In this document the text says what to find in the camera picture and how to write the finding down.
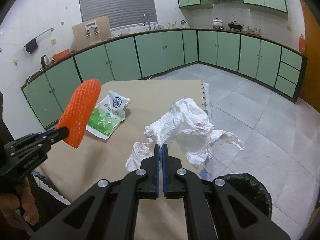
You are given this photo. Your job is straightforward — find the green white salt bag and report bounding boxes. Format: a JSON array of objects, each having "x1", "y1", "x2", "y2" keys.
[{"x1": 86, "y1": 90, "x2": 131, "y2": 140}]

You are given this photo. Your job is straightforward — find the white plastic bag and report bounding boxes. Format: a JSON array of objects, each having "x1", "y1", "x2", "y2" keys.
[{"x1": 125, "y1": 98, "x2": 244, "y2": 171}]

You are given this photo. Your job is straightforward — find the black trash bin with bag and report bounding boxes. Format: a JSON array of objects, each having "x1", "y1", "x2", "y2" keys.
[{"x1": 218, "y1": 173, "x2": 272, "y2": 219}]

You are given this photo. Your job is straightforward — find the green base kitchen cabinets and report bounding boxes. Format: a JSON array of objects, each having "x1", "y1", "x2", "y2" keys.
[{"x1": 21, "y1": 29, "x2": 307, "y2": 128}]

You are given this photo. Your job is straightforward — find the operator left hand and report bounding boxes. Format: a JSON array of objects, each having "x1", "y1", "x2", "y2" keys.
[{"x1": 1, "y1": 178, "x2": 39, "y2": 230}]

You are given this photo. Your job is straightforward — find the steel electric kettle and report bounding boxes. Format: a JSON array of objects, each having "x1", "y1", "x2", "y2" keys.
[{"x1": 41, "y1": 55, "x2": 51, "y2": 69}]

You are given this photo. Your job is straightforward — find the wooden table with beige cloth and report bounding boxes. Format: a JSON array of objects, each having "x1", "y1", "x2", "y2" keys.
[{"x1": 37, "y1": 80, "x2": 204, "y2": 239}]

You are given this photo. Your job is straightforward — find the orange plastic basin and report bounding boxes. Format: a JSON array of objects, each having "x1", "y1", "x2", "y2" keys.
[{"x1": 52, "y1": 49, "x2": 69, "y2": 62}]

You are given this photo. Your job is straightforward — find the cardboard box water dispenser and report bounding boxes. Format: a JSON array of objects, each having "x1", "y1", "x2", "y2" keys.
[{"x1": 72, "y1": 16, "x2": 111, "y2": 50}]

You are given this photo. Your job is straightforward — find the chrome sink faucet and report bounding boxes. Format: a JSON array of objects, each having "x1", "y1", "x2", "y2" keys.
[{"x1": 142, "y1": 14, "x2": 151, "y2": 31}]

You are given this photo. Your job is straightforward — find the grey window roller blind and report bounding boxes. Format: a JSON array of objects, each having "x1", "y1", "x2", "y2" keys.
[{"x1": 79, "y1": 0, "x2": 157, "y2": 29}]

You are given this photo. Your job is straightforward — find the wooden door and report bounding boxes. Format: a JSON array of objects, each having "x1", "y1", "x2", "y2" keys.
[{"x1": 300, "y1": 0, "x2": 320, "y2": 112}]

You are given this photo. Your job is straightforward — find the black wok on stove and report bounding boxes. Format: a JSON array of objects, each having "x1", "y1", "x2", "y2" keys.
[{"x1": 228, "y1": 22, "x2": 243, "y2": 32}]

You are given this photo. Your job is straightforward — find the dark towel on rail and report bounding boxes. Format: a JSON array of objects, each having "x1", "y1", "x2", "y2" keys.
[{"x1": 24, "y1": 38, "x2": 38, "y2": 54}]

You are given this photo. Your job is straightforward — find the wall towel rail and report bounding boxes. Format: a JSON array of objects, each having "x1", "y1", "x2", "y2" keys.
[{"x1": 23, "y1": 27, "x2": 55, "y2": 48}]

